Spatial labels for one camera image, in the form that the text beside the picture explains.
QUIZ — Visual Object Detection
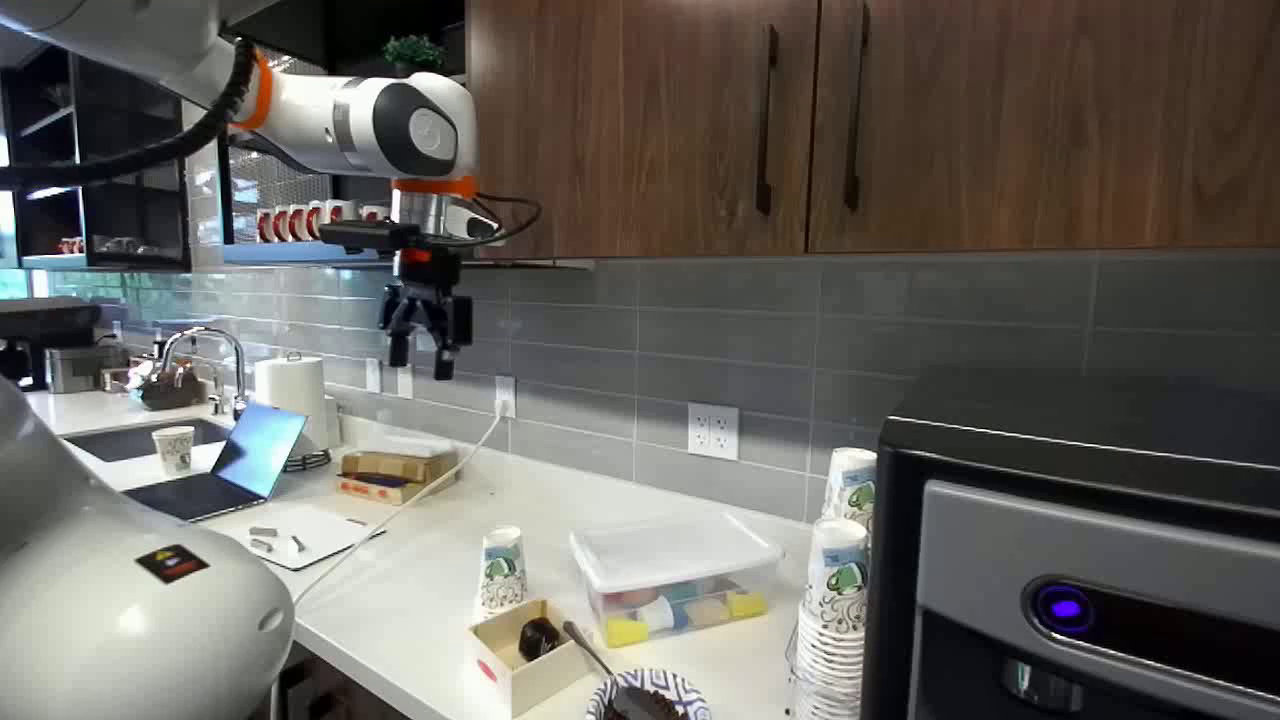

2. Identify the open laptop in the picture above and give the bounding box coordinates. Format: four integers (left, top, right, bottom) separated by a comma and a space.
124, 400, 313, 523

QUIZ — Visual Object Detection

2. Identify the plain paper cup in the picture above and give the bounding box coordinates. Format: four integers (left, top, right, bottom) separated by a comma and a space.
148, 426, 202, 480

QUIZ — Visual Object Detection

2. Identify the clear lidded plastic container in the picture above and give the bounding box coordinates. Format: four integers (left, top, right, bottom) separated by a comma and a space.
564, 506, 789, 654

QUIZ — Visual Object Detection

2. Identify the black silver coffee machine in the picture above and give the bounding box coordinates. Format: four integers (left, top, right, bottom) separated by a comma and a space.
860, 407, 1280, 720

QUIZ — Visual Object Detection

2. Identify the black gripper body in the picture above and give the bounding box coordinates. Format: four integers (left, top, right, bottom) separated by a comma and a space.
389, 246, 472, 317

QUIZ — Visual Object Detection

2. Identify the black corrugated cable conduit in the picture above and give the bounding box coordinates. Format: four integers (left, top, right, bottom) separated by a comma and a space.
0, 38, 261, 193

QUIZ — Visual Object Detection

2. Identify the chrome sink faucet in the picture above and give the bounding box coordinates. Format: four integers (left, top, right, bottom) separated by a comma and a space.
155, 320, 252, 422

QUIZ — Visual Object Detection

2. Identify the small white cardboard box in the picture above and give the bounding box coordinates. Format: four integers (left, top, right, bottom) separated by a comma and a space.
467, 598, 600, 720

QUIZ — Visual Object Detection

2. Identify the thin red edged book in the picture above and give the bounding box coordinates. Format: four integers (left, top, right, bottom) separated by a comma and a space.
331, 471, 438, 510

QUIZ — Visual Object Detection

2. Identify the wooden wall cabinet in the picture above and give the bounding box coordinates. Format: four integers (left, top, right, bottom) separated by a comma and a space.
460, 0, 1280, 263

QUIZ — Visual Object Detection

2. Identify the white paper towel roll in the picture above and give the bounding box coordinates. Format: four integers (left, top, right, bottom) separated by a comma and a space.
252, 352, 331, 453

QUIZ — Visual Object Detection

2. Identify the short stack of paper cups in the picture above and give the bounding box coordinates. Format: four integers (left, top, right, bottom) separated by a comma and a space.
789, 517, 877, 720

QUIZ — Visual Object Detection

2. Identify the black open shelf unit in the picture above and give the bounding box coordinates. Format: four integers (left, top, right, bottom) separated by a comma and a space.
0, 50, 194, 271

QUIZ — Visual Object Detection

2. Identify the printed white paper cup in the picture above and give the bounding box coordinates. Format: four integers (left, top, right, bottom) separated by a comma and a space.
475, 523, 534, 592
472, 580, 534, 621

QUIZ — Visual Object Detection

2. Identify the patterned blue white bowl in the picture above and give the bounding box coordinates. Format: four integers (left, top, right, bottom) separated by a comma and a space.
582, 663, 715, 720

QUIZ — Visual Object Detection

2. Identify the metal spoon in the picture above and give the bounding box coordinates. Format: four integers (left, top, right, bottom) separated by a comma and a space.
558, 618, 671, 712

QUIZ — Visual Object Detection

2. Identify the white paper pad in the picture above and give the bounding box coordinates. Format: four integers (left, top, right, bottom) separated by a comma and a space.
195, 496, 389, 576

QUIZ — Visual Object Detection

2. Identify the black cabinet handle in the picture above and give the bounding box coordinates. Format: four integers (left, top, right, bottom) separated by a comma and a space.
842, 0, 872, 216
751, 22, 783, 222

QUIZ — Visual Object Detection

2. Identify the small black object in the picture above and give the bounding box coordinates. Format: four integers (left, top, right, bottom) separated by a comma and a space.
515, 618, 570, 663

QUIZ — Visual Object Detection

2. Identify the tall stack of paper cups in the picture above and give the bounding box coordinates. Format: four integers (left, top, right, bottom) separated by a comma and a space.
817, 443, 880, 534

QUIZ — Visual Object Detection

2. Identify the white power cable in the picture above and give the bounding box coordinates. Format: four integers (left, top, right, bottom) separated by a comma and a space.
302, 395, 515, 580

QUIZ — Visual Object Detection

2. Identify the green potted plant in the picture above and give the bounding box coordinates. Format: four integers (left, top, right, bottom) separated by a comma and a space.
381, 34, 453, 80

